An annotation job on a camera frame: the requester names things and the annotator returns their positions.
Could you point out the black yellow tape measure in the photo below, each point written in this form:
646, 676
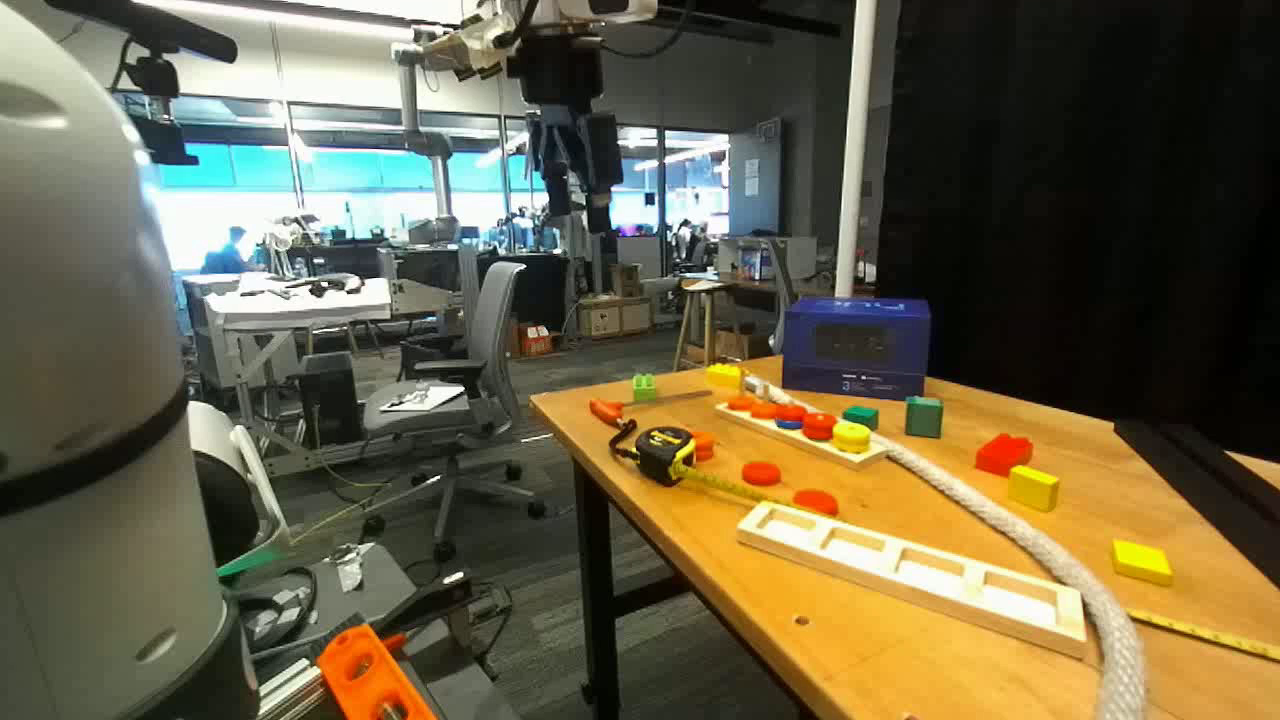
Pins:
661, 452

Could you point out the orange wooden disc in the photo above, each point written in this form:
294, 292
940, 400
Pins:
816, 503
763, 474
702, 450

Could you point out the white office desk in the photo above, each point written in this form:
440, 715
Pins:
300, 308

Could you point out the yellow toy brick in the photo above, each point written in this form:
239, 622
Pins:
724, 377

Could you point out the long black bar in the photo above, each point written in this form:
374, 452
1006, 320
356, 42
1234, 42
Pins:
1206, 493

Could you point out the grey office chair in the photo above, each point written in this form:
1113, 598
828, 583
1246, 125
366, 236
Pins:
463, 385

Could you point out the green wooden block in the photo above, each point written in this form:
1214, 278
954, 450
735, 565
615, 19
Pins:
922, 416
863, 416

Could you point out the red toy brick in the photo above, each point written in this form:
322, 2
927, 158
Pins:
1000, 452

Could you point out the yellow wooden block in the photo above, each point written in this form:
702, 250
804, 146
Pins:
1142, 561
1032, 491

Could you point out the black table leg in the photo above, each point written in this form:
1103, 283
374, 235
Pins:
597, 601

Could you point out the white wooden peg board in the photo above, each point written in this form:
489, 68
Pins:
802, 436

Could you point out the black curtain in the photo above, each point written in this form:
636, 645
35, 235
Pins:
1094, 202

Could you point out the black computer tower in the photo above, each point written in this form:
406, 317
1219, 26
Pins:
330, 400

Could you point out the white vertical pole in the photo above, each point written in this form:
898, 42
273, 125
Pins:
852, 146

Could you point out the orange plastic clamp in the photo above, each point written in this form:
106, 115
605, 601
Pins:
366, 673

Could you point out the black mounted camera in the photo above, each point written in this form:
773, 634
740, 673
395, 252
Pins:
153, 72

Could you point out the brown cardboard box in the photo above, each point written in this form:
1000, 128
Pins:
615, 317

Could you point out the green toy brick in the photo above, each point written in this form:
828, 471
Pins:
646, 389

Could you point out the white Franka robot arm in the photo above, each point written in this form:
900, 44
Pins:
80, 334

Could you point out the wooden stool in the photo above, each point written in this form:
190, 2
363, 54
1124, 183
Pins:
697, 320

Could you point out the blue cardboard box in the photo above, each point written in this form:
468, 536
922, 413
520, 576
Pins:
858, 347

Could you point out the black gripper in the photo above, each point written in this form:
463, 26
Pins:
563, 72

